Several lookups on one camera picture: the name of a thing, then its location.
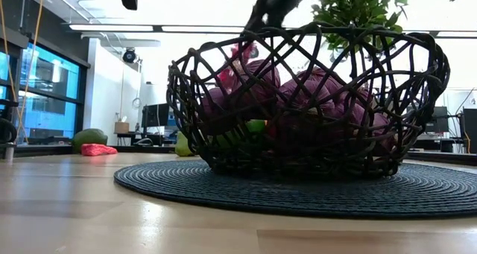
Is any purple grape bunch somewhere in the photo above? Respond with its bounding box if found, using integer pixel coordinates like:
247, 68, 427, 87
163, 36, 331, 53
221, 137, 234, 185
200, 59, 396, 154

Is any bright red chili pepper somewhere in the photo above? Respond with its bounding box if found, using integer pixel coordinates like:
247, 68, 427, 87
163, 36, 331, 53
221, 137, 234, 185
80, 143, 119, 157

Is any green plant in white pot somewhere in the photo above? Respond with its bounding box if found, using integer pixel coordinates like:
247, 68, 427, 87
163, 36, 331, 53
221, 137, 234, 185
311, 0, 409, 80

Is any bright green apple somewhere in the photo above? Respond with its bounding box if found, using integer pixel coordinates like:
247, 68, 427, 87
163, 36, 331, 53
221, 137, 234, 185
218, 118, 268, 149

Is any long ceiling light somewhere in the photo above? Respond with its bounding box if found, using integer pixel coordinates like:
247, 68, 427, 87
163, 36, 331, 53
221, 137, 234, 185
69, 24, 154, 33
161, 25, 245, 34

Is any large glass window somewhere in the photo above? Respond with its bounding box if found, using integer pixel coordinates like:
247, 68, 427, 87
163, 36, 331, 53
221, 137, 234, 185
0, 26, 90, 147

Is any black woven wicker basket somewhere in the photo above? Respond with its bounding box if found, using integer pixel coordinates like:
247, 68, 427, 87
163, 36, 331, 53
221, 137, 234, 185
166, 22, 451, 179

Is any black board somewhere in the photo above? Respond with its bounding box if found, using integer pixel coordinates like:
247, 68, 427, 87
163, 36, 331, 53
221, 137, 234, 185
461, 107, 477, 155

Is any dark office desk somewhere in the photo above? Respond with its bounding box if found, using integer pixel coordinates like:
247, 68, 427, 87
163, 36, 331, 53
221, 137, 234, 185
115, 132, 176, 147

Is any dark desktop monitor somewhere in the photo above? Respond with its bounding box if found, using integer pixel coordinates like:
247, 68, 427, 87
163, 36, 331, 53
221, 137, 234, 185
141, 103, 171, 129

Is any round dark woven placemat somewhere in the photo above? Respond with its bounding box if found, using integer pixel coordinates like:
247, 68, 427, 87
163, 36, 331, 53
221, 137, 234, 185
113, 159, 477, 220

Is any yellow cable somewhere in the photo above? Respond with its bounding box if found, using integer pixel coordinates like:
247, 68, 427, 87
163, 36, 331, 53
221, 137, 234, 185
0, 0, 46, 145

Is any green pear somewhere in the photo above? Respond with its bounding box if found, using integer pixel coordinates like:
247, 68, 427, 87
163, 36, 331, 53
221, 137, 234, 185
174, 130, 195, 158

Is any red apple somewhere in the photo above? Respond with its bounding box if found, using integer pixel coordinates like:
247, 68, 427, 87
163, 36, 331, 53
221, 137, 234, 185
217, 41, 259, 95

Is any dark monitor on stand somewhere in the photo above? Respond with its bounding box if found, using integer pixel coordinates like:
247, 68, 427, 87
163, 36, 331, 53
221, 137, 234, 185
427, 106, 450, 134

